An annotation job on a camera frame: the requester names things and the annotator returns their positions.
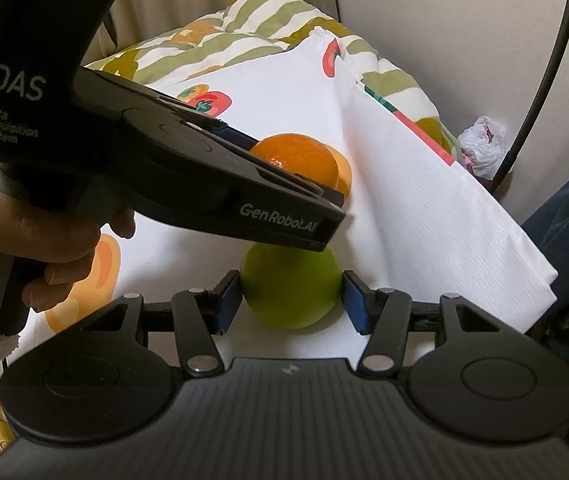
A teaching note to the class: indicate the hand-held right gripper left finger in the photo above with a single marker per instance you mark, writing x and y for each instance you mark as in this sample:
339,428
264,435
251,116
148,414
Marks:
227,305

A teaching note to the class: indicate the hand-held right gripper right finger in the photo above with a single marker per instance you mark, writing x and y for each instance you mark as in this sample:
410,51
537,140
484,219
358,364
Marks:
357,305

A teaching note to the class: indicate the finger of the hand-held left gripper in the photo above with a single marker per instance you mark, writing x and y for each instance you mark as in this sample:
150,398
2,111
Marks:
284,180
204,119

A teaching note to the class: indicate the orange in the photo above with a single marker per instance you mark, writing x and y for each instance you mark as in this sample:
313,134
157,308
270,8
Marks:
343,172
299,157

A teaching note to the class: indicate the green round citrus fruit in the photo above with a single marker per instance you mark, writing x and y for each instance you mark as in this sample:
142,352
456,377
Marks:
289,290

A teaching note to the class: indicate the person's left hand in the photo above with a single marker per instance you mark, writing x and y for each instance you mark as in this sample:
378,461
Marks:
39,230

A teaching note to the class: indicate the striped floral blanket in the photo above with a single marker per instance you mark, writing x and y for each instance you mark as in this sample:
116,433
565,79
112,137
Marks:
264,25

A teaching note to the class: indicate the white printed cloth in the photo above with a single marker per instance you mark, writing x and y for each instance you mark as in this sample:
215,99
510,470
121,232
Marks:
414,200

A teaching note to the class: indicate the white plastic bag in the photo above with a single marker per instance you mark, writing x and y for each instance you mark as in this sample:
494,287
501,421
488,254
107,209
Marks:
481,147

